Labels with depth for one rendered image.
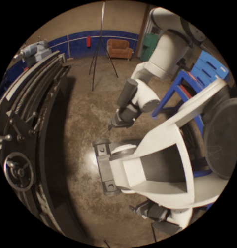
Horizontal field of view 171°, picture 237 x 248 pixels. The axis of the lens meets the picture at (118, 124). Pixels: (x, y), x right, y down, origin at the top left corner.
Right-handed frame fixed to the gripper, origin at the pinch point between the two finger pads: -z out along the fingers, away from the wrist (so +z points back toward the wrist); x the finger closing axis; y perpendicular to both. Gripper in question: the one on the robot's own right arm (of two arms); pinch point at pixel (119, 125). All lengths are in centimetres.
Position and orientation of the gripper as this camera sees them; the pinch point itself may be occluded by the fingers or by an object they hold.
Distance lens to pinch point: 42.6
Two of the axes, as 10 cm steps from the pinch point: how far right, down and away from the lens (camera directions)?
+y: 2.4, 8.7, -4.3
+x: -9.2, 0.7, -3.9
